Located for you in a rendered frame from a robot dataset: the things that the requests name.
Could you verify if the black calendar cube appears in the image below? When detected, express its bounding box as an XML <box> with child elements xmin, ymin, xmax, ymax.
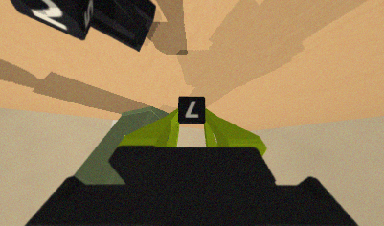
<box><xmin>11</xmin><ymin>0</ymin><xmax>95</xmax><ymax>40</ymax></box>
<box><xmin>178</xmin><ymin>97</ymin><xmax>206</xmax><ymax>124</ymax></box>

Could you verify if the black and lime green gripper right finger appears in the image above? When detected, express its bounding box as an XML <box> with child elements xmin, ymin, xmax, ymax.
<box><xmin>204</xmin><ymin>108</ymin><xmax>267</xmax><ymax>156</ymax></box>

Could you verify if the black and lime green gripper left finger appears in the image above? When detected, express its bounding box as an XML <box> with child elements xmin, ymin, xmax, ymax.
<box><xmin>118</xmin><ymin>108</ymin><xmax>179</xmax><ymax>147</ymax></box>

